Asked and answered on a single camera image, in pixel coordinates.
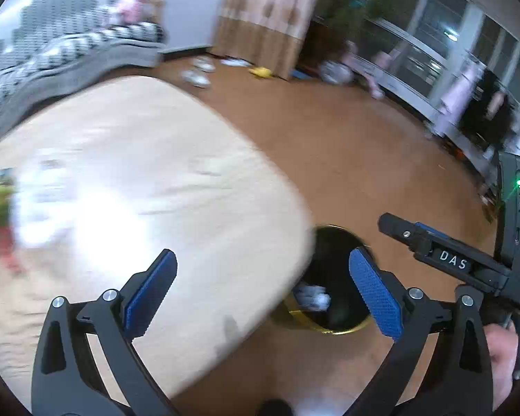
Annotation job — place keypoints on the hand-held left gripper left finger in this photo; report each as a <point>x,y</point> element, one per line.
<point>151,297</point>

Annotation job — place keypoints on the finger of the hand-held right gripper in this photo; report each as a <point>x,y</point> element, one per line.
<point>442,258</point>

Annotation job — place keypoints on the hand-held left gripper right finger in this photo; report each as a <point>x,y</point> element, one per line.
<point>377,299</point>

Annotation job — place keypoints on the black trash bin gold rim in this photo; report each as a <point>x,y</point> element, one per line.
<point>329,249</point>

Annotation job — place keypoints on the silver foil packet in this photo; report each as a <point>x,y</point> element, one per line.
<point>47,201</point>

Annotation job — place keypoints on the person's right hand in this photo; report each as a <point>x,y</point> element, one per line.
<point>502,359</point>

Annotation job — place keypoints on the black hanging garment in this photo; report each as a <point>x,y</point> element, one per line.
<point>492,108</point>

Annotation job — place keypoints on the pink hanging garment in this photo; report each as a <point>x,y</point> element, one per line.
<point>455,99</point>

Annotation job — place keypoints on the small red wrapper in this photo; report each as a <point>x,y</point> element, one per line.
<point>8,247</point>

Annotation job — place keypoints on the pink white toy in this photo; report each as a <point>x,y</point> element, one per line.
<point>378,76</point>

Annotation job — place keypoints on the grey white soft toy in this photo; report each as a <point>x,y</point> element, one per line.
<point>337,73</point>

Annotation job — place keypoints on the white slipper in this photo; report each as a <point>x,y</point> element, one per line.
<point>204,65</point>
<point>196,79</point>

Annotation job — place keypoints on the blue floor mat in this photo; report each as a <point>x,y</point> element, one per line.
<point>302,76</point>

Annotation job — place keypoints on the white paper sheet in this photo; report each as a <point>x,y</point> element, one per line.
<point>235,62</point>

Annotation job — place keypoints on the yellow toy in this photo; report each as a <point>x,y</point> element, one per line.
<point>261,73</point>

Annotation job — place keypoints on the black-white patterned sofa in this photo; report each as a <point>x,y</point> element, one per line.
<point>69,56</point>

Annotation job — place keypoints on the green potted plant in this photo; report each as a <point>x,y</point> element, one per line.
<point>351,0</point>

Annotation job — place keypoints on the pink plush toy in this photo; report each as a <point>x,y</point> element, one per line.
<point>134,2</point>

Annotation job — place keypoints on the beige patterned curtain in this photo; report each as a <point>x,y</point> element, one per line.
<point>264,17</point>

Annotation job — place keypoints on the window frame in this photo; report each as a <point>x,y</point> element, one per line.
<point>420,60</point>

